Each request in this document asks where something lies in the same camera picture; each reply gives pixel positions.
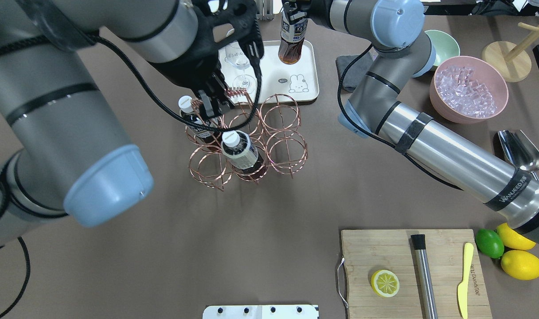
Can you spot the green bowl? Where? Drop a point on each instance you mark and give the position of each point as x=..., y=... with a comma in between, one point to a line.
x=444, y=46

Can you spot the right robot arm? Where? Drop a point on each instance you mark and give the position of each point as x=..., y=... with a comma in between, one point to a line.
x=395, y=29

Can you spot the grey folded cloth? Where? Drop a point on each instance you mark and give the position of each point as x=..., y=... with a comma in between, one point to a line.
x=355, y=73

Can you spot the clear wine glass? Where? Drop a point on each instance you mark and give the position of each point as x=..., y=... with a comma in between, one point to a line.
x=237, y=59

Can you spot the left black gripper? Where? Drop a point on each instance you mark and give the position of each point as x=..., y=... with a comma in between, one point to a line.
x=184, y=72

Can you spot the pink bowl of ice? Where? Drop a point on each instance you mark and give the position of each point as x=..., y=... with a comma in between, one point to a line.
x=467, y=90

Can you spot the tea bottle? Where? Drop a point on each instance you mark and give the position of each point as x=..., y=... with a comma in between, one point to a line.
x=243, y=154
x=213, y=139
x=294, y=22

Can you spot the steel cylinder muddler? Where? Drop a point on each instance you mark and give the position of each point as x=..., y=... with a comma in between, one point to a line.
x=419, y=245

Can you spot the cream rabbit tray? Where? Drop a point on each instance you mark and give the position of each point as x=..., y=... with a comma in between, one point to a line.
x=280, y=82

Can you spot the yellow lemon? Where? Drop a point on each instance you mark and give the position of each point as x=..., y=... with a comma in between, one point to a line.
x=512, y=239
x=520, y=264

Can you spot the half lemon slice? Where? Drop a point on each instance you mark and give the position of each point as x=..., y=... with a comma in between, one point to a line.
x=385, y=283

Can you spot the wooden cutting board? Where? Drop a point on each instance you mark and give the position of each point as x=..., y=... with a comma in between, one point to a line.
x=367, y=251

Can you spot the yellow plastic knife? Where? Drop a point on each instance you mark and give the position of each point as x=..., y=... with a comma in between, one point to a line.
x=463, y=286

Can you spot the copper wire bottle basket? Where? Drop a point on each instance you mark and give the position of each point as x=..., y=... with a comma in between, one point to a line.
x=274, y=144

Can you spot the green lime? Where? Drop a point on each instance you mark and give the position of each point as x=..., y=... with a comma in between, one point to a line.
x=489, y=243

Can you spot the wooden cup tree stand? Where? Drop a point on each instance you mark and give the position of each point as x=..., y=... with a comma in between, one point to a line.
x=510, y=59

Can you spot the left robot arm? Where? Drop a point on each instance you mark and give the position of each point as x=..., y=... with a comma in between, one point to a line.
x=77, y=160

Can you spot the stainless steel ice scoop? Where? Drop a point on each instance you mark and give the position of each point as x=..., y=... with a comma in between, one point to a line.
x=520, y=150

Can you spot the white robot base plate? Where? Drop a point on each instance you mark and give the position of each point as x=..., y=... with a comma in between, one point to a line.
x=275, y=311

